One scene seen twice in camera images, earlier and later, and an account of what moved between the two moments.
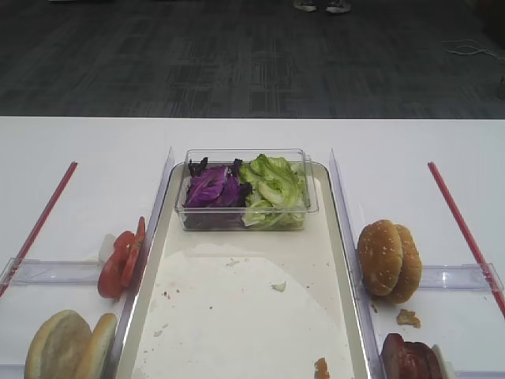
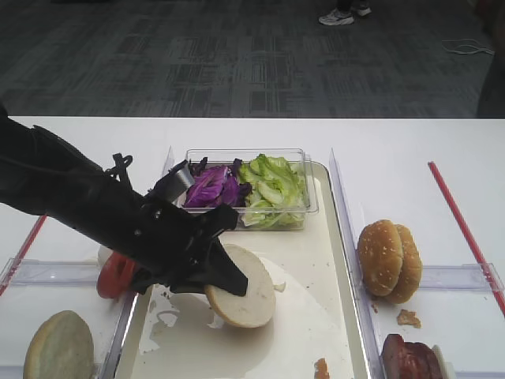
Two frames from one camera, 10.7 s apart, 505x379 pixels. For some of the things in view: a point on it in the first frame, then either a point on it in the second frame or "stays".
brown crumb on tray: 322,371 stays
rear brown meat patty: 420,362 stays
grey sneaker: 308,5 to 338,16
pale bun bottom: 103,335 to 256,306
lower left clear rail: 12,371 stays
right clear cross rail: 480,276 stays
